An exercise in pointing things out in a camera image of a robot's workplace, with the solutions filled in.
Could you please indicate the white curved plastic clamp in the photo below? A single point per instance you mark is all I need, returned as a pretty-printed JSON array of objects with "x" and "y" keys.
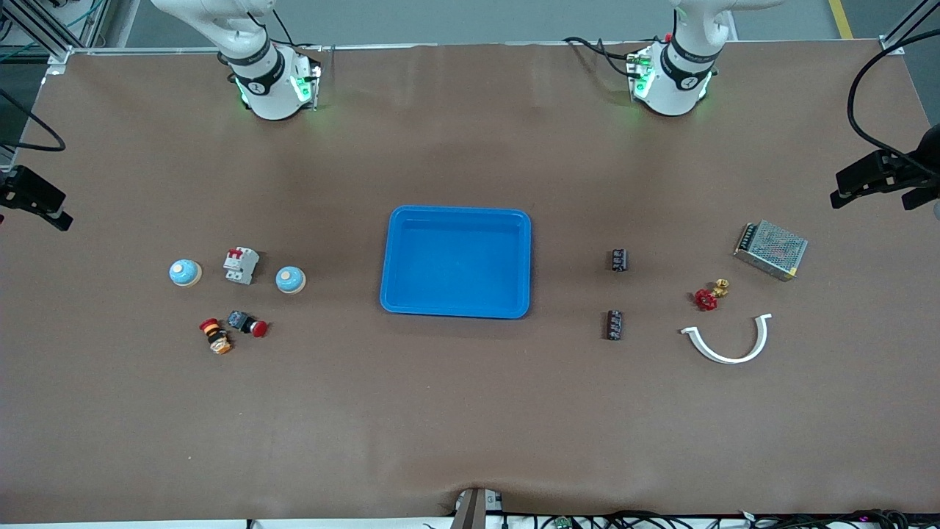
[{"x": 727, "y": 359}]

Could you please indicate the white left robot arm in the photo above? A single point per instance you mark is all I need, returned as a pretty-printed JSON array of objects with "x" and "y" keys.
[{"x": 672, "y": 88}]

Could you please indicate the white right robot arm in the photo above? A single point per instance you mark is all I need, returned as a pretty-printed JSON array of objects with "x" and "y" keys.
[{"x": 268, "y": 88}]

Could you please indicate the red button orange yellow body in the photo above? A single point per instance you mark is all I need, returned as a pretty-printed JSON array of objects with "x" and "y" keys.
[{"x": 217, "y": 339}]

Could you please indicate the blue plastic tray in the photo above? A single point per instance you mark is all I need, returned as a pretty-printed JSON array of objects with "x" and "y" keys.
[{"x": 455, "y": 264}]

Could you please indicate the grey metal bracket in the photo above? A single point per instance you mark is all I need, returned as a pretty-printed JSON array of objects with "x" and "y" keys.
[{"x": 474, "y": 510}]

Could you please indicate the metal mesh power supply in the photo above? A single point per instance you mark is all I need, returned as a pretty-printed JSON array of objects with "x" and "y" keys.
[{"x": 771, "y": 250}]

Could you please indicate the light blue call bell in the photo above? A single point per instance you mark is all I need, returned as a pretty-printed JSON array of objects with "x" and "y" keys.
[
  {"x": 291, "y": 279},
  {"x": 185, "y": 272}
]

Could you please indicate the black capacitor block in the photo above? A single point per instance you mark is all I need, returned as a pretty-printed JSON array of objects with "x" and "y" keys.
[
  {"x": 615, "y": 325},
  {"x": 618, "y": 260}
]

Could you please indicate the aluminium frame post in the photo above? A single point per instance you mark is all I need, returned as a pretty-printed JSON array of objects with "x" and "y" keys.
[
  {"x": 57, "y": 59},
  {"x": 892, "y": 45}
]

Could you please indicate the red button black blue body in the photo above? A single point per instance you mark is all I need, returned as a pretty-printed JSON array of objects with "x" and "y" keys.
[{"x": 239, "y": 320}]

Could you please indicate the white red circuit breaker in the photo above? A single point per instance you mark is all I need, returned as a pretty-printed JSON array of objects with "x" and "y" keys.
[{"x": 241, "y": 266}]

